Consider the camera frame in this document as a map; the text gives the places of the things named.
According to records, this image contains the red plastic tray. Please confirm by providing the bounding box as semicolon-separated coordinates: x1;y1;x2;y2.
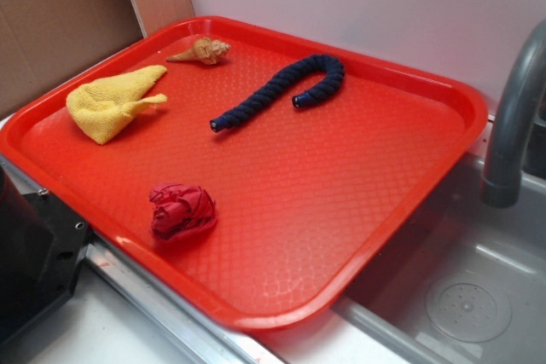
1;17;487;332

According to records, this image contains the crumpled red cloth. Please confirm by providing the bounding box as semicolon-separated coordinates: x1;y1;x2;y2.
148;182;218;241

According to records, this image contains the tan spiral seashell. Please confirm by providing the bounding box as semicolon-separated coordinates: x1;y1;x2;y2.
166;38;231;66

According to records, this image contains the yellow cloth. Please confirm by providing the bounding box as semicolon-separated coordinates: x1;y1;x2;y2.
66;65;168;145

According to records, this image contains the grey toy sink basin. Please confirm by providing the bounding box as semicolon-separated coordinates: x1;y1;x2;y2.
259;132;545;363

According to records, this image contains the grey sink faucet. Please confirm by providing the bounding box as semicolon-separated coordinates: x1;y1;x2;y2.
480;21;545;208

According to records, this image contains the brown cardboard panel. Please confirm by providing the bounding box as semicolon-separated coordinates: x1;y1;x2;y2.
1;0;194;118

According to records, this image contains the dark blue twisted rope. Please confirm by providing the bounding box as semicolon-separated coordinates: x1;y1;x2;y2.
209;54;346;134

